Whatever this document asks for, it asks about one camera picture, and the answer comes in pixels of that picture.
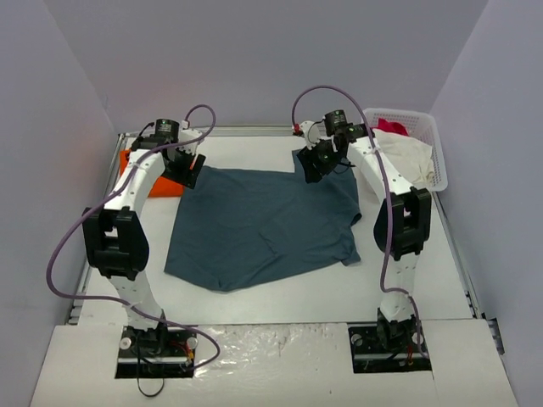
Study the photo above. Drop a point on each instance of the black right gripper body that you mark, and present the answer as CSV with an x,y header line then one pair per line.
x,y
311,164

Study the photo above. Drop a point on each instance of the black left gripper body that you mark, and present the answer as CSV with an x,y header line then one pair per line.
x,y
192,170

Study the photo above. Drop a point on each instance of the blue-grey t-shirt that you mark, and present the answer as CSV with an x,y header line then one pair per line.
x,y
242,228

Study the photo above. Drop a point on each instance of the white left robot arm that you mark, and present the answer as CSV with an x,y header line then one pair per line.
x,y
115,241

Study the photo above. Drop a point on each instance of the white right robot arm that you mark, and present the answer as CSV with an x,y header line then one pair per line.
x,y
403,222

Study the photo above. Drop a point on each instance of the folded orange t-shirt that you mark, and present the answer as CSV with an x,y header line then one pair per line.
x,y
162,188

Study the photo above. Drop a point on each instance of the red t-shirt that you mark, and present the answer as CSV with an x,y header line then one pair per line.
x,y
391,127

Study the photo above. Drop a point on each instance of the cream white t-shirt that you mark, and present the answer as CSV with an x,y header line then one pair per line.
x,y
411,157

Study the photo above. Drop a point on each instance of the white plastic laundry basket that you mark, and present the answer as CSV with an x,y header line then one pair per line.
x,y
422,127

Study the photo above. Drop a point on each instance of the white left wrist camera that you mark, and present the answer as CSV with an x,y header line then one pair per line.
x,y
189,138

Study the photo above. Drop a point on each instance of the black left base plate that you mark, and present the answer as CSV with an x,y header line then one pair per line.
x,y
156,354

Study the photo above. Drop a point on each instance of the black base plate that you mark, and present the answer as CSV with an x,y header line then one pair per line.
x,y
156,354
370,355

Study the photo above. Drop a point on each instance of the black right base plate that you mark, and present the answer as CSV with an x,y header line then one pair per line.
x,y
370,355

